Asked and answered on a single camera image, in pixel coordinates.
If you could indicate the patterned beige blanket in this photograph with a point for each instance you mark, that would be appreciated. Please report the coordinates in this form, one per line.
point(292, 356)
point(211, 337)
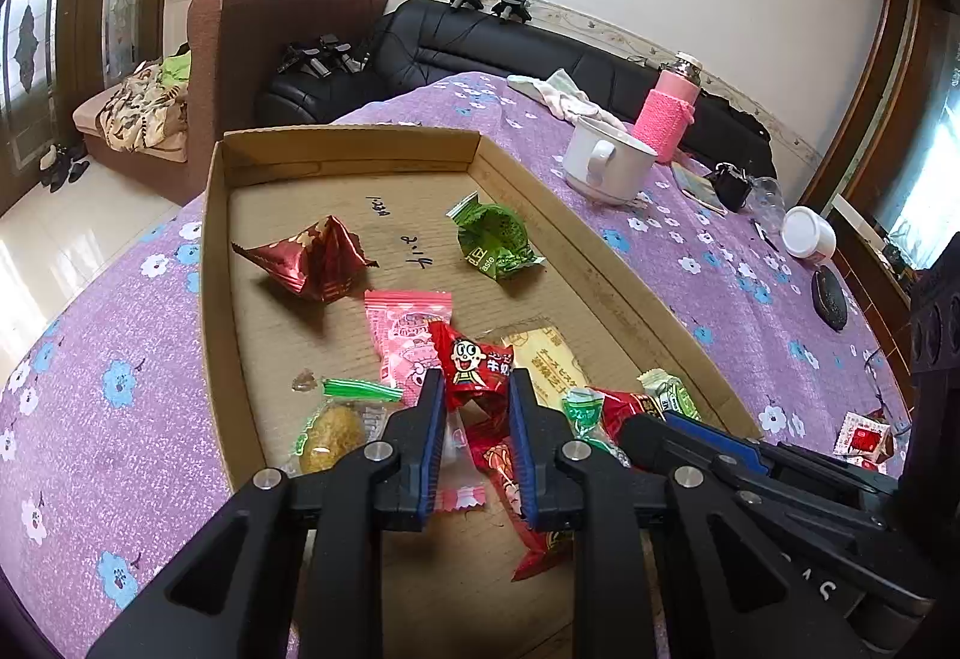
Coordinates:
point(142, 104)

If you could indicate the green cloth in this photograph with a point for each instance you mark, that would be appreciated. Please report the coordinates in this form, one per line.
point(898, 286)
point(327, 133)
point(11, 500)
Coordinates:
point(176, 67)

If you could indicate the wooden glass-panel door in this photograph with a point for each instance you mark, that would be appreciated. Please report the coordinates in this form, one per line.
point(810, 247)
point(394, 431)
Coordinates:
point(86, 29)

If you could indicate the crumpled dark red packet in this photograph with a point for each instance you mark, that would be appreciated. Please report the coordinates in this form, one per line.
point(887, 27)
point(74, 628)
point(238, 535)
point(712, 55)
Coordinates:
point(307, 258)

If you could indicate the folded cloth pouch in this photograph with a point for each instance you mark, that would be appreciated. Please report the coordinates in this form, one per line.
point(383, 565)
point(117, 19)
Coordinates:
point(697, 187)

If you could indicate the pink knit-sleeved thermos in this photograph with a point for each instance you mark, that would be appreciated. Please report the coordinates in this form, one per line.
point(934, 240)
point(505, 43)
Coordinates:
point(664, 123)

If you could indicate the clear pastry packet green band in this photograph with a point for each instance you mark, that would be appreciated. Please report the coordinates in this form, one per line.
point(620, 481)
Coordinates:
point(334, 434)

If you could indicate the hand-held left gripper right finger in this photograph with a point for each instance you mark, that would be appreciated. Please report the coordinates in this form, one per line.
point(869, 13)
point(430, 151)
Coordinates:
point(525, 449)

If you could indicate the small black pouch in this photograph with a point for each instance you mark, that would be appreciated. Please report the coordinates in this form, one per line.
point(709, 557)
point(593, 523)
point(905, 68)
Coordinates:
point(731, 187)

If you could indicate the long pink snack packet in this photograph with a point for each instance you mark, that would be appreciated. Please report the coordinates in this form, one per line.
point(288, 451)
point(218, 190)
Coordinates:
point(405, 337)

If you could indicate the clear plastic cup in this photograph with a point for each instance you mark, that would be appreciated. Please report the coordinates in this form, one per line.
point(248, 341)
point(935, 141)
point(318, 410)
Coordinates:
point(769, 198)

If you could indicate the white red snack packet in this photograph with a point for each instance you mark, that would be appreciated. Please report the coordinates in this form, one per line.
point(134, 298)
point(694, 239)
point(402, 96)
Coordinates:
point(862, 438)

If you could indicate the white cloth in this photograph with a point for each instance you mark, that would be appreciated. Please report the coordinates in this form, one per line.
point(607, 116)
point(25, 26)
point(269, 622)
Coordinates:
point(562, 93)

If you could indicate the red cartoon-face candy packet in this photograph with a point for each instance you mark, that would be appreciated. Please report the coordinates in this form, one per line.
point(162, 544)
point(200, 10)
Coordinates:
point(469, 363)

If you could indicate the white mug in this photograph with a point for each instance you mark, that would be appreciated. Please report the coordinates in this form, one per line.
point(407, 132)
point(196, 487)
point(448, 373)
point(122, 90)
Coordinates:
point(600, 164)

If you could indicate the crumpled green packet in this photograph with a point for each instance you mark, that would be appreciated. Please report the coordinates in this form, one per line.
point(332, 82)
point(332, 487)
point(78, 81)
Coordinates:
point(495, 239)

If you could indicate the red orange figure packet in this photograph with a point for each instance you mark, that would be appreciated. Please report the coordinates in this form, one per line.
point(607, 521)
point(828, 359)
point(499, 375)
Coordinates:
point(499, 471)

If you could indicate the purple floral tablecloth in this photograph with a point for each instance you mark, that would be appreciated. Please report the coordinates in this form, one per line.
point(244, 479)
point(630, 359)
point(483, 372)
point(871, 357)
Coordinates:
point(112, 329)

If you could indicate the black glasses case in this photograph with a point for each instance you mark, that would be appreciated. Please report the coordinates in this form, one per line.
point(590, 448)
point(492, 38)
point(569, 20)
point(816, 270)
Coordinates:
point(830, 299)

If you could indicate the yellow biscuit packet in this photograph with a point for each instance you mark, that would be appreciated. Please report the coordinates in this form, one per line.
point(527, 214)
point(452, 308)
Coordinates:
point(547, 359)

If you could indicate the brown armchair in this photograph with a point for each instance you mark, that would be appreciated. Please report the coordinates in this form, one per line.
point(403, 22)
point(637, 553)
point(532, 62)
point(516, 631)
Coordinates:
point(225, 52)

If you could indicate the black leather sofa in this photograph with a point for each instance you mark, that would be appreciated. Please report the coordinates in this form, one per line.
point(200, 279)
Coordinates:
point(450, 52)

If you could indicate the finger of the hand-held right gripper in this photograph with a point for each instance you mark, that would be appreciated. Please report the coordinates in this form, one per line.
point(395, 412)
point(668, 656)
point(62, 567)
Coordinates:
point(731, 443)
point(675, 445)

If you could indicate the white plastic jar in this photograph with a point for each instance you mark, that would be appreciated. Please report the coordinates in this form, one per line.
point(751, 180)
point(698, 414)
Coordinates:
point(806, 235)

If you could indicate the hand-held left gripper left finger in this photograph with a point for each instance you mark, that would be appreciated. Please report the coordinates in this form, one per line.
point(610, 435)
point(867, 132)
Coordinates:
point(431, 449)

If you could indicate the small green snack packet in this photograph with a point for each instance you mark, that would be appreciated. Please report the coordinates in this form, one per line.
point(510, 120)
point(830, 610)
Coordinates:
point(585, 413)

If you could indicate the black shoe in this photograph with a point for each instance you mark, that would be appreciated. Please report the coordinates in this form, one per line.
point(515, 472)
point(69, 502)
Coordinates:
point(54, 168)
point(79, 168)

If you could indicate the green white striped packet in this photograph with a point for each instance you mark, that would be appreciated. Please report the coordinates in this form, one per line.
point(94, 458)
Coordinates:
point(667, 393)

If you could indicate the cardboard box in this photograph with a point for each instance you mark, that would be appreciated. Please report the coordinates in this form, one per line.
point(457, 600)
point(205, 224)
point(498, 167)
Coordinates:
point(337, 202)

